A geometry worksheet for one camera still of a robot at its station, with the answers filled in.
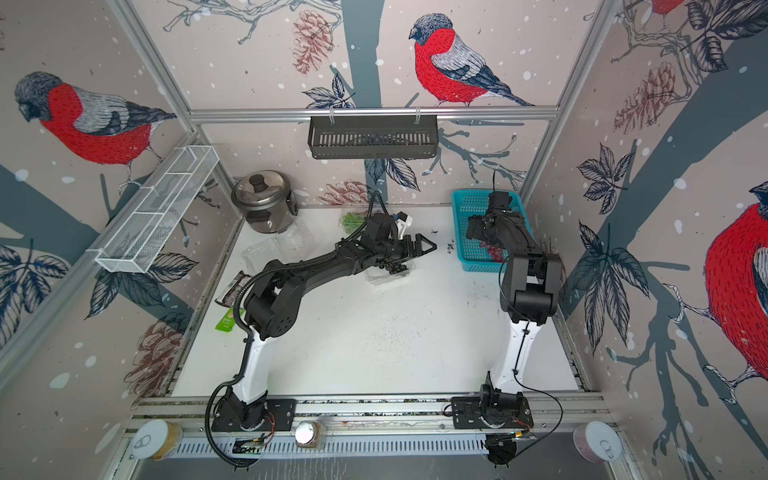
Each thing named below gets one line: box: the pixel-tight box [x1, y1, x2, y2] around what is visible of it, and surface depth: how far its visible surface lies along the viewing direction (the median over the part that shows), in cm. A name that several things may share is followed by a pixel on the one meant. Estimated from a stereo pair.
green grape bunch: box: [342, 212, 365, 234], surface depth 112 cm
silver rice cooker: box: [231, 170, 298, 234], surface depth 105 cm
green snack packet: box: [214, 307, 246, 333], surface depth 91 cm
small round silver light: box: [295, 420, 321, 448], surface depth 64 cm
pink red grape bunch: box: [482, 241, 504, 263], surface depth 106 cm
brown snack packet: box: [214, 270, 253, 308], surface depth 97 cm
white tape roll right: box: [573, 421, 622, 464], surface depth 67 cm
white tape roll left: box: [131, 419, 183, 461], surface depth 68 cm
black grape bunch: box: [378, 262, 407, 275], surface depth 102 cm
